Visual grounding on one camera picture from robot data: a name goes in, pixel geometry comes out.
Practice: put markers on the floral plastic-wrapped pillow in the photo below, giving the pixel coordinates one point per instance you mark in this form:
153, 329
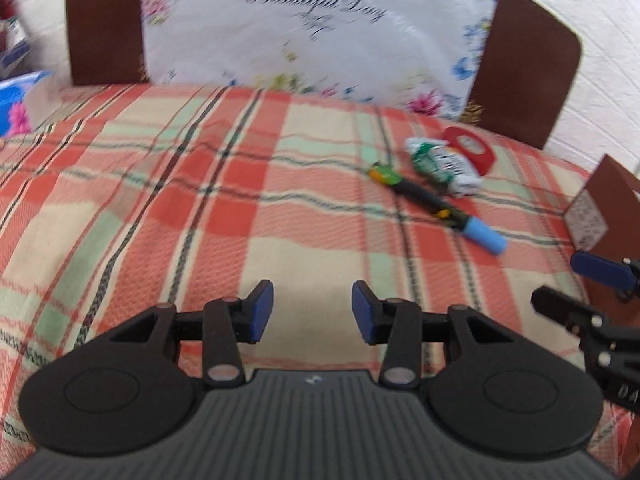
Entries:
419, 55

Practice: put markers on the blue tissue pack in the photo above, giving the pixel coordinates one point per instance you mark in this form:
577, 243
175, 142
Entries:
27, 101

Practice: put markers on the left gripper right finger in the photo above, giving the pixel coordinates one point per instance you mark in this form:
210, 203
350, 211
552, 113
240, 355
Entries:
397, 323

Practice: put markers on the brown cardboard shoe box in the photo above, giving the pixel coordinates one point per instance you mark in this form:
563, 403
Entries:
603, 219

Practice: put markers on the red tape roll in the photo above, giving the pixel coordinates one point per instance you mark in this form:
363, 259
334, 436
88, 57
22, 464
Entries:
472, 146

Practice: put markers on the plaid bed blanket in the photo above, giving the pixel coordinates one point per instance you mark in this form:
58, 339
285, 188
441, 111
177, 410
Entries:
131, 195

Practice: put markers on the cluttered items at bedside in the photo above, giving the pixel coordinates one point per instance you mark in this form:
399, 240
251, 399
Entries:
15, 45

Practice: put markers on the green white toothpaste tube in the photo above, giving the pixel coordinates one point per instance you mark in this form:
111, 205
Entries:
448, 170

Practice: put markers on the marker pen with blue cap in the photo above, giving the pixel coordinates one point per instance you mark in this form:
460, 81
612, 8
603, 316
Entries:
468, 226

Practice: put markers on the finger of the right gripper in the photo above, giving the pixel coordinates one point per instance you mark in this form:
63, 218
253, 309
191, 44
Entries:
615, 275

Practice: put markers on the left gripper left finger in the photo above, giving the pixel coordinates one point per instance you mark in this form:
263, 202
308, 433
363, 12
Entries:
230, 321

